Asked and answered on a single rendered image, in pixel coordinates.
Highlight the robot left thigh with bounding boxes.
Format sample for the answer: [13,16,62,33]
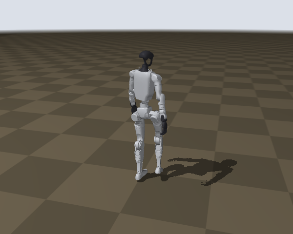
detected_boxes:
[131,111,145,150]

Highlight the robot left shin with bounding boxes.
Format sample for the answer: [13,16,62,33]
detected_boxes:
[134,141,144,174]

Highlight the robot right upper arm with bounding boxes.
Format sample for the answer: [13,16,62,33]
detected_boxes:
[151,73,162,101]

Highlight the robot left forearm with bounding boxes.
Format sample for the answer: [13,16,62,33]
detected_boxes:
[129,90,135,106]

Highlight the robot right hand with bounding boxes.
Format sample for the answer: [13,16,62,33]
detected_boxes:
[160,115,167,135]

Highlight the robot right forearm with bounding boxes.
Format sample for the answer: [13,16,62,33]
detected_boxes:
[158,94,167,119]

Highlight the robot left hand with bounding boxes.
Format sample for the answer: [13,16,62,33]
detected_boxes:
[130,102,137,114]

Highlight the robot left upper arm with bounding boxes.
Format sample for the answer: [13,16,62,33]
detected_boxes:
[129,69,136,93]

